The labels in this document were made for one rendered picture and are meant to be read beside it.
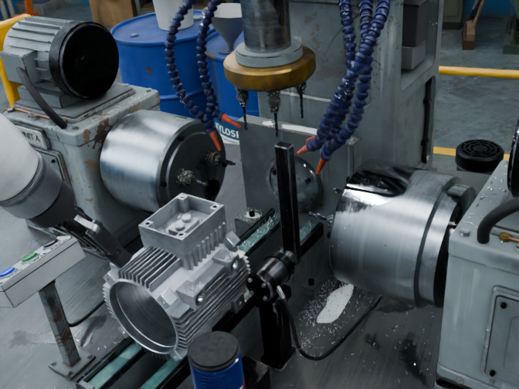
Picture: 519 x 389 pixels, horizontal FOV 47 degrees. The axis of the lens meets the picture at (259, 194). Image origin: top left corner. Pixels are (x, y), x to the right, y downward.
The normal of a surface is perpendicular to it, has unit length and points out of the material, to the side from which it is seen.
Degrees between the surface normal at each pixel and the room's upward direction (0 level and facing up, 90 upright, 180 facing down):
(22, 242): 0
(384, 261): 81
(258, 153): 90
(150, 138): 32
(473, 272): 90
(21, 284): 69
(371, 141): 90
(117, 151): 54
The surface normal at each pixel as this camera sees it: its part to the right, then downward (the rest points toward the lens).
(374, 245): -0.56, 0.14
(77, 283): -0.09, -0.85
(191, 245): 0.83, 0.22
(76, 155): -0.57, 0.47
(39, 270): 0.74, -0.08
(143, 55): -0.29, 0.59
